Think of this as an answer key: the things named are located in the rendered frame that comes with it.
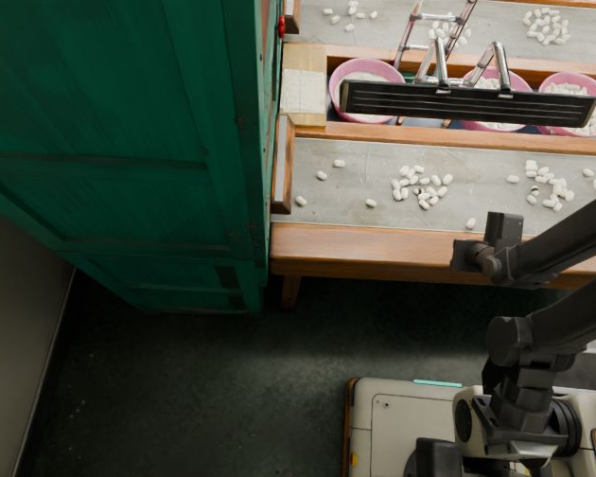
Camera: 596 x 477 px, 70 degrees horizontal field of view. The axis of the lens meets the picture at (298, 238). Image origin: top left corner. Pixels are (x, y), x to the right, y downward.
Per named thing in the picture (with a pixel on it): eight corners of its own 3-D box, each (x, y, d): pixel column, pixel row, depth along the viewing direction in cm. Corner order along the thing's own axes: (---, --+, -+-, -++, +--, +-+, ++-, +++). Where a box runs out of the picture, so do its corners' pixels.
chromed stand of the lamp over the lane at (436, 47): (447, 185, 141) (519, 94, 100) (387, 181, 140) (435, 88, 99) (442, 136, 148) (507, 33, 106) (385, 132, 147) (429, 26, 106)
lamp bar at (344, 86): (583, 129, 107) (604, 111, 100) (338, 114, 105) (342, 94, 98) (576, 103, 110) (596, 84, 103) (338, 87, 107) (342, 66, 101)
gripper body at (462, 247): (452, 238, 90) (466, 242, 83) (499, 242, 90) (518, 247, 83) (448, 268, 91) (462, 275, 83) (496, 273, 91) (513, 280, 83)
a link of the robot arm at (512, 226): (492, 280, 72) (542, 285, 72) (502, 212, 70) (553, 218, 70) (464, 267, 83) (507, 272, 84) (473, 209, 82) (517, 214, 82)
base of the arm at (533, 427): (490, 438, 64) (569, 446, 64) (503, 393, 62) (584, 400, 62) (468, 402, 72) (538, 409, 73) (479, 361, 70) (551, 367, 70)
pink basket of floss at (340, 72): (415, 112, 151) (424, 94, 142) (361, 152, 144) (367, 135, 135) (364, 65, 158) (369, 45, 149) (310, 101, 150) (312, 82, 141)
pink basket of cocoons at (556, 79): (604, 153, 149) (624, 138, 140) (530, 149, 148) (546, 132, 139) (587, 93, 159) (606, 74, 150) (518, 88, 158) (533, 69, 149)
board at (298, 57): (324, 128, 136) (325, 126, 135) (278, 125, 135) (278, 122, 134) (326, 48, 148) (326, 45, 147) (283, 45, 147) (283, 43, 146)
